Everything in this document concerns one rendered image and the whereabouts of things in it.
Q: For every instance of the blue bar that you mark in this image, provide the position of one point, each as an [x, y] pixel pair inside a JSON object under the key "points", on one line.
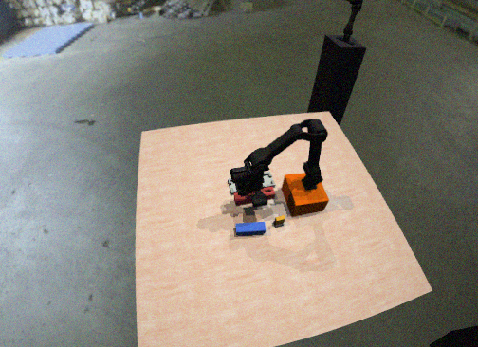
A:
{"points": [[250, 228]]}

